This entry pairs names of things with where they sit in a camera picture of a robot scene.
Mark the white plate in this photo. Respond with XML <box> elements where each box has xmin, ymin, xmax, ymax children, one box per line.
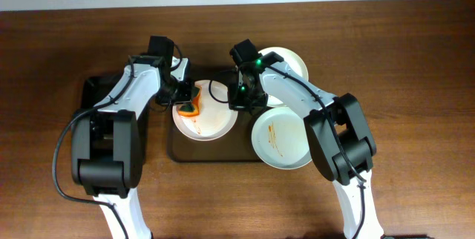
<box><xmin>171</xmin><ymin>79</ymin><xmax>238</xmax><ymax>141</ymax></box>
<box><xmin>258</xmin><ymin>47</ymin><xmax>309</xmax><ymax>108</ymax></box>
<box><xmin>251</xmin><ymin>107</ymin><xmax>312</xmax><ymax>170</ymax></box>

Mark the brown translucent tray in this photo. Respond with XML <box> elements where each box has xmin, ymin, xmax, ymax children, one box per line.
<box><xmin>166</xmin><ymin>64</ymin><xmax>312</xmax><ymax>163</ymax></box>

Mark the orange green scrub sponge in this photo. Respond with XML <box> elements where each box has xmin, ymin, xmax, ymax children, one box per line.
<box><xmin>177</xmin><ymin>86</ymin><xmax>201</xmax><ymax>117</ymax></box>

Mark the white plate top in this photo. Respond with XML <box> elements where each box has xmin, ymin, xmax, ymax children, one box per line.
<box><xmin>258</xmin><ymin>47</ymin><xmax>309</xmax><ymax>108</ymax></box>

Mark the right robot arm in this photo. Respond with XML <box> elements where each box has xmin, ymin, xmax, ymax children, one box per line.
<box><xmin>228</xmin><ymin>39</ymin><xmax>384</xmax><ymax>238</ymax></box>

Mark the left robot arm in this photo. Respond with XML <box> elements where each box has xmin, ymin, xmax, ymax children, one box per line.
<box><xmin>71</xmin><ymin>36</ymin><xmax>192</xmax><ymax>238</ymax></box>

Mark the black plastic tray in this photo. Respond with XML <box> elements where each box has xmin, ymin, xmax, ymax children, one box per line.
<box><xmin>72</xmin><ymin>74</ymin><xmax>150</xmax><ymax>165</ymax></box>

